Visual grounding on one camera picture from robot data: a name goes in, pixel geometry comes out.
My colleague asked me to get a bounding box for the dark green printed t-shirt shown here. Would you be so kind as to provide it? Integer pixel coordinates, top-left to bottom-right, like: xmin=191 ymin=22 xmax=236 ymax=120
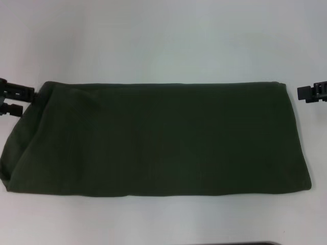
xmin=0 ymin=81 xmax=314 ymax=199

